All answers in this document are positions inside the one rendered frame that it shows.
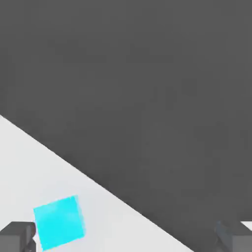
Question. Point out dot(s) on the small cyan cube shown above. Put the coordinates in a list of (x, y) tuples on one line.
[(59, 223)]

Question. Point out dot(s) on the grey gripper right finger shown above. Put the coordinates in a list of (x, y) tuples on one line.
[(236, 240)]

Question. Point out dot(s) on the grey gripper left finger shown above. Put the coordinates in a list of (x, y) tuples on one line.
[(15, 238)]

